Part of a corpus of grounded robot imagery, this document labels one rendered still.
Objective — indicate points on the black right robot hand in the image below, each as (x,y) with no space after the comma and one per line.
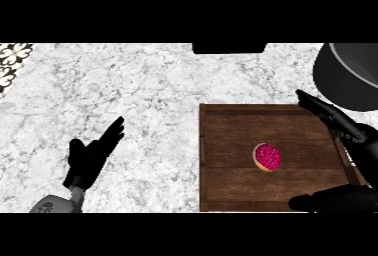
(352,156)

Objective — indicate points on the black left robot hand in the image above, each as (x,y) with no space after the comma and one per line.
(89,160)

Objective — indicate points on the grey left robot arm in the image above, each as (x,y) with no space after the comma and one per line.
(60,203)

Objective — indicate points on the black and white patterned tile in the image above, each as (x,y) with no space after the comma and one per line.
(12,63)

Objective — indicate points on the brown wooden tray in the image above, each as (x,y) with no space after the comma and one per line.
(268,160)

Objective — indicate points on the dark grey pot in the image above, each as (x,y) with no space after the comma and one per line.
(348,76)

